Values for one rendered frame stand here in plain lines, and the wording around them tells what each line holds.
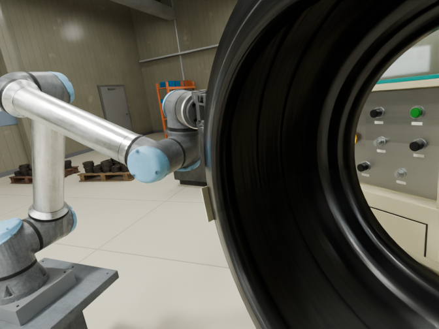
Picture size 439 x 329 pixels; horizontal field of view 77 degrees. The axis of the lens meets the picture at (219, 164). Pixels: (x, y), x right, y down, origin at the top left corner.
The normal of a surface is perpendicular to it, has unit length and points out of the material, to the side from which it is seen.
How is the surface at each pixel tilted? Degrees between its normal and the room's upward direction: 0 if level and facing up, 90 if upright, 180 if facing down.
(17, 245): 86
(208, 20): 90
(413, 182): 90
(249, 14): 80
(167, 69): 90
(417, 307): 37
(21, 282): 67
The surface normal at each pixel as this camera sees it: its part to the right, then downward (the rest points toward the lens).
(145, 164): -0.33, 0.32
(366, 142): -0.88, 0.22
